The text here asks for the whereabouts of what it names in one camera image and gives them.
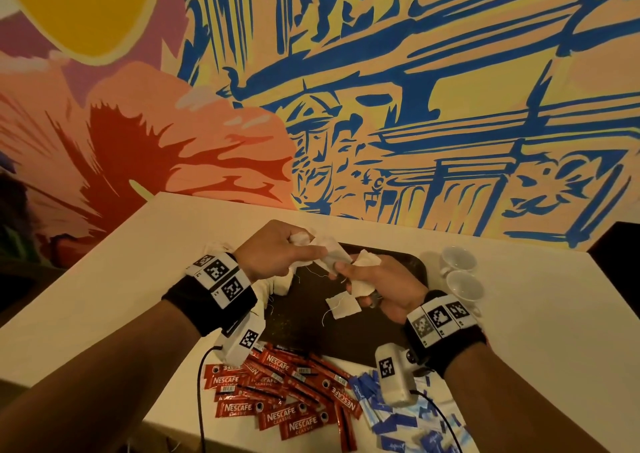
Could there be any dark brown tray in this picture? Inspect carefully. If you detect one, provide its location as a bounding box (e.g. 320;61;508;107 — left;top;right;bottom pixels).
255;242;429;364

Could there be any person's right forearm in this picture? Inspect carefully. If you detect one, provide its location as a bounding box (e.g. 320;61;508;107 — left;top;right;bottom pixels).
440;342;606;453

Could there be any black right camera cable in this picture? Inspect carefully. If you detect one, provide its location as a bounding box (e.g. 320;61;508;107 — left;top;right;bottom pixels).
412;388;463;453

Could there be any black left wristband with markers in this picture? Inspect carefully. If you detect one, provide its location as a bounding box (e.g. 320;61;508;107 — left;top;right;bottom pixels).
162;250;259;338

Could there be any black wristband with markers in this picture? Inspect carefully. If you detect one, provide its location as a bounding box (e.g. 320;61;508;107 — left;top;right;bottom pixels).
162;250;259;338
404;290;490;376

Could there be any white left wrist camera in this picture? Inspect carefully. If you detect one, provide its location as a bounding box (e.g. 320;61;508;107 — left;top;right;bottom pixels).
220;310;267;369

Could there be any pile of red Nescafe sachets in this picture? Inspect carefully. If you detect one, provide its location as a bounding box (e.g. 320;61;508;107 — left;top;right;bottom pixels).
203;342;363;453

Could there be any small white cup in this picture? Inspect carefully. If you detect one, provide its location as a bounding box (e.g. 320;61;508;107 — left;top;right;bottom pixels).
440;244;479;274
445;270;486;314

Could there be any person's left hand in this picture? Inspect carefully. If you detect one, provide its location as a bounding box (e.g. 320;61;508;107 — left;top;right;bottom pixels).
233;218;329;282

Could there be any pile of blue sugar sachets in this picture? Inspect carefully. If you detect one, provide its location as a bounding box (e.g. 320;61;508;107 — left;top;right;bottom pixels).
352;368;466;453

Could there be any row of tea bags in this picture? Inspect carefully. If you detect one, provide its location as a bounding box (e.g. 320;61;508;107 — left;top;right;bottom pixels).
265;264;301;299

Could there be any black right wristband with markers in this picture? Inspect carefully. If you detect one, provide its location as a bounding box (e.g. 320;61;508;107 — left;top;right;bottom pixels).
404;290;490;376

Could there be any person's right hand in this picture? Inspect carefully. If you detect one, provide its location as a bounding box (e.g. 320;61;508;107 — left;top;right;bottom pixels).
335;254;431;326

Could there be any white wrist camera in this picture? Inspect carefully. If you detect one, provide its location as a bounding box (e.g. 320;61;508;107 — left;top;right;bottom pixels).
375;342;416;407
220;310;267;369

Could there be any person's left forearm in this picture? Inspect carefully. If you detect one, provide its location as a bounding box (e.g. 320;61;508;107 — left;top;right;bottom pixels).
0;300;201;453

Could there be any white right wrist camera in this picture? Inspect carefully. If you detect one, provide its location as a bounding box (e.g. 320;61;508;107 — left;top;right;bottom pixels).
375;342;416;407

